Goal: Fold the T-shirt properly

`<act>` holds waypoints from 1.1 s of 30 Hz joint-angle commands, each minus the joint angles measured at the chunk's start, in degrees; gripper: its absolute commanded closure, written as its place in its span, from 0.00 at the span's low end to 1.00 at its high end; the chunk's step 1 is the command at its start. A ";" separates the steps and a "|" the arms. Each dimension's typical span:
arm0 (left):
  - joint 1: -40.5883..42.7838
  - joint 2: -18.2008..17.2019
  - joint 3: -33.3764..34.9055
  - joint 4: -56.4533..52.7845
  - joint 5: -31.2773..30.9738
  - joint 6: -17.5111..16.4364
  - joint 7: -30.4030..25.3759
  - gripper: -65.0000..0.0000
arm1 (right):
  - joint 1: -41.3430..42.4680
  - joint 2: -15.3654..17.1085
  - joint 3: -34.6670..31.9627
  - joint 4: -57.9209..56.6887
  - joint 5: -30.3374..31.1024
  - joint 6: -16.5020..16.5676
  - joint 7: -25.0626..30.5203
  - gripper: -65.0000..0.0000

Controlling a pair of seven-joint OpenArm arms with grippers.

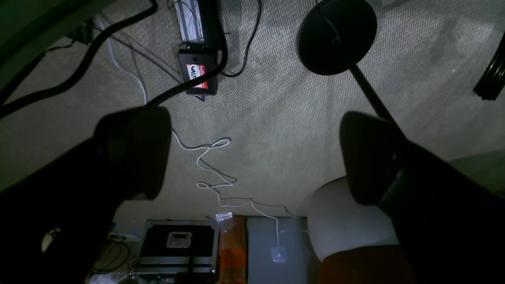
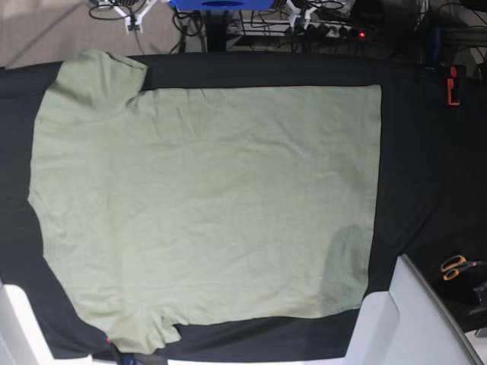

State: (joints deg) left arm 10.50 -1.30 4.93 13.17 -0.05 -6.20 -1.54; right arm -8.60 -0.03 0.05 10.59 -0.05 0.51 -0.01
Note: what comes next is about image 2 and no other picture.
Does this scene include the green T-shirt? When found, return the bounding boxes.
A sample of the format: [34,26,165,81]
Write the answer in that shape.
[28,50,382,354]

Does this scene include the white power strip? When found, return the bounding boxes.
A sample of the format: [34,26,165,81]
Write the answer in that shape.
[227,18,377,40]

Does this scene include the blue box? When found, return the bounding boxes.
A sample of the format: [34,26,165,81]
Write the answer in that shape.
[169,0,273,11]

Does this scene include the black table leg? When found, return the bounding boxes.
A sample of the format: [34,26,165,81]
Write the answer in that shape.
[204,11,234,52]

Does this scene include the orange black clamp right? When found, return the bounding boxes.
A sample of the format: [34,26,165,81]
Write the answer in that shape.
[442,65,466,106]

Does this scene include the black table cloth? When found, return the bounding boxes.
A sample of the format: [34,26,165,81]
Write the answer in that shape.
[1,52,486,359]

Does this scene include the orange handled scissors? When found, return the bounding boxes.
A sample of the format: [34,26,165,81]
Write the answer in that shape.
[441,255,486,281]

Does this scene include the white frame left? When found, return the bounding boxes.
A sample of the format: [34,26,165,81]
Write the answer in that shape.
[1,283,54,365]

